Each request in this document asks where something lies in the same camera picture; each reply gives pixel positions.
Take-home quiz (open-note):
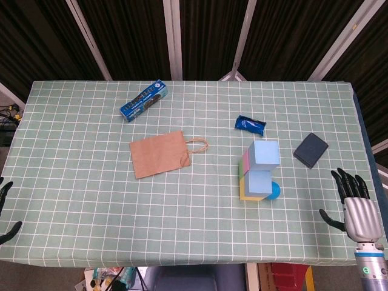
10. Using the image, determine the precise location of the green checked tablecloth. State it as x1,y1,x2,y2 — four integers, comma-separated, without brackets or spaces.
0,79,388,267

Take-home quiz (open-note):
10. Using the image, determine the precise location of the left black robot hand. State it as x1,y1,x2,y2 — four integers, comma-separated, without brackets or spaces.
0,177,22,246

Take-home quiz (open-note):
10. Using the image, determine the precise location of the yellow foam cube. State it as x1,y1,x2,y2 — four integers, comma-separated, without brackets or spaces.
239,178,265,202

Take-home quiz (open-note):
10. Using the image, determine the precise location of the dark pleated curtain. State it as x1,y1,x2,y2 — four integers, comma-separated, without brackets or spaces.
0,0,388,146

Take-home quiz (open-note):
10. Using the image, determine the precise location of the notched light blue foam cube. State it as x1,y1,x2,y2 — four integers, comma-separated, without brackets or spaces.
248,140,280,171

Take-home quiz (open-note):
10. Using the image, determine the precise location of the teal snack bag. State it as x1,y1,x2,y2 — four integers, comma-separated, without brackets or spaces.
90,266,136,291

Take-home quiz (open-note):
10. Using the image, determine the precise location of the white metal frame post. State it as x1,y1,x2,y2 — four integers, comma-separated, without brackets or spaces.
307,0,376,82
218,0,258,82
65,0,113,81
162,0,184,81

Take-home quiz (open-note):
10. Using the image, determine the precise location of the blue snack wrapper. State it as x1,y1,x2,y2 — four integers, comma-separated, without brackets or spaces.
235,115,267,137

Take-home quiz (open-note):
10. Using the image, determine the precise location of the white metal frame bar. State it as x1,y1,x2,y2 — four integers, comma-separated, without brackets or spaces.
0,81,27,107

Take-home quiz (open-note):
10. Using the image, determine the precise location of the brown paper bag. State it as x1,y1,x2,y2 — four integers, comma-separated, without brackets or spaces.
129,130,210,180

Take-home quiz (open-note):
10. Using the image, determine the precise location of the dark blue seat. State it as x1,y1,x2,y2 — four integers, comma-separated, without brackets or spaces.
144,264,246,291

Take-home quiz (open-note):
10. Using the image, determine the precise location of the yellow black cable bundle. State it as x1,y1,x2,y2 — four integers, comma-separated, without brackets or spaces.
0,102,22,131

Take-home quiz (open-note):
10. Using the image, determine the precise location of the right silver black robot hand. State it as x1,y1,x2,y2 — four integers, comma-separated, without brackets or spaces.
318,167,384,243

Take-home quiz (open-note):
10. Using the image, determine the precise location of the red box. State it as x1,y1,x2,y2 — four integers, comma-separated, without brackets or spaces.
270,262,307,291

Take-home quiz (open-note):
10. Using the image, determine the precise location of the dark blue wallet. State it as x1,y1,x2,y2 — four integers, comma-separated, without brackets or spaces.
292,132,329,170

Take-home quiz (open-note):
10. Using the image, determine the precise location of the white table leg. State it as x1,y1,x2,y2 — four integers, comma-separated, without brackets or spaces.
245,263,259,291

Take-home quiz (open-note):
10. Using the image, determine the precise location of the blue cookie box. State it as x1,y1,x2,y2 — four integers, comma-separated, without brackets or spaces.
120,79,169,123

